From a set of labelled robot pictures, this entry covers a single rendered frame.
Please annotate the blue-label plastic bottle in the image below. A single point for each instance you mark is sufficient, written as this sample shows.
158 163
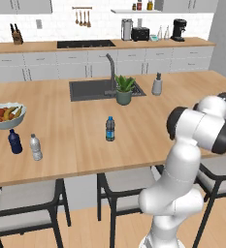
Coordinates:
110 129

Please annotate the rail with hanging wooden utensils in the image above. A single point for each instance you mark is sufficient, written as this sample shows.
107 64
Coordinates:
82 17

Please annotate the run of grey base cupboards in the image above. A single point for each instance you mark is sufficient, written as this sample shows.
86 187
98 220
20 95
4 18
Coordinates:
101 63

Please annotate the pale blue fruit bowl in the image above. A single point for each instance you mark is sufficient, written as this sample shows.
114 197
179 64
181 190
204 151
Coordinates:
6 116

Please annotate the clear glass bottle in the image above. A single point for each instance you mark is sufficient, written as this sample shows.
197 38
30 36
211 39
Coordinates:
159 33
167 33

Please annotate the black-framed grey stool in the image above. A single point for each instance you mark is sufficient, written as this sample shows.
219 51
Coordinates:
24 206
124 190
214 180

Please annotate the green potted plant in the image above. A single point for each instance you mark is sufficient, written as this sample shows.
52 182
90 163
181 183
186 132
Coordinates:
124 88

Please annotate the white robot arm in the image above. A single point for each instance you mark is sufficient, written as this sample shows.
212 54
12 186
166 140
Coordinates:
185 180

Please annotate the red jar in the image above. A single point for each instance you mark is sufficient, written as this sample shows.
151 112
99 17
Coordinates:
139 5

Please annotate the dark blue glass bottle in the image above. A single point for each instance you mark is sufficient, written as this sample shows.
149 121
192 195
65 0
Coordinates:
15 142

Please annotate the grey wall cupboards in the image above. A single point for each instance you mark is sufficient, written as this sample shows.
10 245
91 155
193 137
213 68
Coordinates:
20 6
190 6

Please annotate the wooden knife block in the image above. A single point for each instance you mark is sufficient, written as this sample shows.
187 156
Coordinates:
17 36

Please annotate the small brown jar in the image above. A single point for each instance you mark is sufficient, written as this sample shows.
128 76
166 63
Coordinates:
134 6

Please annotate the black hob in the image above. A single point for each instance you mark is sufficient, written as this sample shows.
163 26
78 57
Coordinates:
85 44

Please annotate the yellow jar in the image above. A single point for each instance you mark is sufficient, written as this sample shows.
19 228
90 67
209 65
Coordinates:
149 5

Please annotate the black coffee machine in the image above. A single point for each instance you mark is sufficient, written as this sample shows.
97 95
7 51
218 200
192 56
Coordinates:
178 29

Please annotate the grey wall socket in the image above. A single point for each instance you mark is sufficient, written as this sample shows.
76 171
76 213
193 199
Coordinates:
39 24

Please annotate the dark grey sink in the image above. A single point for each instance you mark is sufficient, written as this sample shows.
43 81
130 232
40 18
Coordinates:
91 90

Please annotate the silver canister appliance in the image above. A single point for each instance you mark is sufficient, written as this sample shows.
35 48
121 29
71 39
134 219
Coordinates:
126 29

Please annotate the black toaster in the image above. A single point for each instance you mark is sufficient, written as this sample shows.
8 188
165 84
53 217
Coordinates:
140 34

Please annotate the grey soap dispenser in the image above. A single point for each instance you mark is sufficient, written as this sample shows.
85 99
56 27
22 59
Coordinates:
156 85

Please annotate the clear plastic bottle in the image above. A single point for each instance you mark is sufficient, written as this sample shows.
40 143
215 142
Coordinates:
36 148

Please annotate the grey sink tap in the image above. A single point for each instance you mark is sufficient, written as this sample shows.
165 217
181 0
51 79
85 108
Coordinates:
111 76

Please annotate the white wall shelf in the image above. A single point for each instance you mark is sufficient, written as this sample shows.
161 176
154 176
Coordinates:
135 11

